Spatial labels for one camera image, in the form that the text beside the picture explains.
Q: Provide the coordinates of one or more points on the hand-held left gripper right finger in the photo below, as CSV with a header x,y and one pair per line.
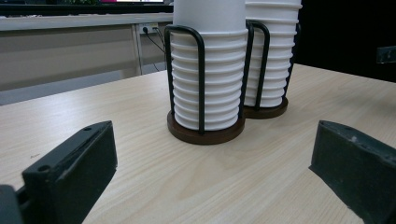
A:
x,y
358,168

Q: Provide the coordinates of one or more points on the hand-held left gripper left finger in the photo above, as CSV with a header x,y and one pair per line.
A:
x,y
71,174

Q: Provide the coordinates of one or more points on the stack of white cups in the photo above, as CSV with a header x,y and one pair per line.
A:
x,y
219,77
277,62

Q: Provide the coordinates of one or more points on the black curtain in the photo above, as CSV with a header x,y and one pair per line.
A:
x,y
342,34

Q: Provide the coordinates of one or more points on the pale desk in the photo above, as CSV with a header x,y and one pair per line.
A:
x,y
71,23

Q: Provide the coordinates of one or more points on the white wall power outlet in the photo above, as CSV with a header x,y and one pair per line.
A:
x,y
149,28

